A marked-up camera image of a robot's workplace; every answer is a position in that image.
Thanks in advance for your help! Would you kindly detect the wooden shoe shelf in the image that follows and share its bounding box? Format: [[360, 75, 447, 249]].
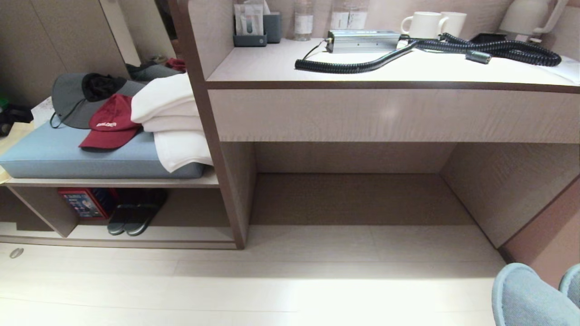
[[0, 170, 238, 250]]

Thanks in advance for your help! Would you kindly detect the wooden desk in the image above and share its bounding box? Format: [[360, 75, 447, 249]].
[[169, 0, 580, 250]]

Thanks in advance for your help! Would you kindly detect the folded white towel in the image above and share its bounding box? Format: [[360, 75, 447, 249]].
[[130, 73, 213, 173]]

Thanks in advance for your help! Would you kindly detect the grey desk organiser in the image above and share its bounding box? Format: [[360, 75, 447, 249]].
[[233, 12, 283, 48]]

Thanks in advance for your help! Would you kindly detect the silver metal power box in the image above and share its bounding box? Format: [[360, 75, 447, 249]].
[[325, 29, 402, 54]]

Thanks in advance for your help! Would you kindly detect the clear water bottle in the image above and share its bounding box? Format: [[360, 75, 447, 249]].
[[330, 0, 350, 31], [348, 0, 369, 31], [294, 0, 314, 42]]

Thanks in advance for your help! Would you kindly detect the white packet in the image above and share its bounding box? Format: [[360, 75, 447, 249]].
[[234, 0, 265, 36]]

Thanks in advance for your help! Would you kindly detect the dark grey slipper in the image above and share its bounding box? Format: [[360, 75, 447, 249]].
[[107, 204, 137, 236], [125, 202, 163, 237]]

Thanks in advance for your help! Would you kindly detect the red baseball cap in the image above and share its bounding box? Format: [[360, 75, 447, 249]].
[[78, 93, 143, 150]]

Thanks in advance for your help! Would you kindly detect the white ceramic mug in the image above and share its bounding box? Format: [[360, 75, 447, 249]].
[[401, 11, 448, 40], [440, 11, 467, 38]]

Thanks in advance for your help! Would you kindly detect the red printed box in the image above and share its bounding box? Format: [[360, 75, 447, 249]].
[[58, 188, 119, 221]]

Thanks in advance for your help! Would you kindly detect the blue bench cushion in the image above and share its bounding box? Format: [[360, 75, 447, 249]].
[[0, 121, 207, 179]]

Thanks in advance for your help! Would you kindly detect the grey brimmed hat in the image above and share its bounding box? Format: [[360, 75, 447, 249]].
[[50, 73, 146, 130]]

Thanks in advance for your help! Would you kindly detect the light blue slipper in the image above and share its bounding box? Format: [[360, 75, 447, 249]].
[[492, 263, 580, 326], [559, 265, 580, 309]]

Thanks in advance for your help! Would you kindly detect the white electric kettle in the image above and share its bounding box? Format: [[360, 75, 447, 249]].
[[498, 0, 569, 42]]

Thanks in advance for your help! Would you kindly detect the black bag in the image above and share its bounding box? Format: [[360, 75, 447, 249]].
[[0, 104, 34, 137]]

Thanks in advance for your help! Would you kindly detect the black coiled cable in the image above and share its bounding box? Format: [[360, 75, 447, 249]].
[[295, 33, 562, 74]]

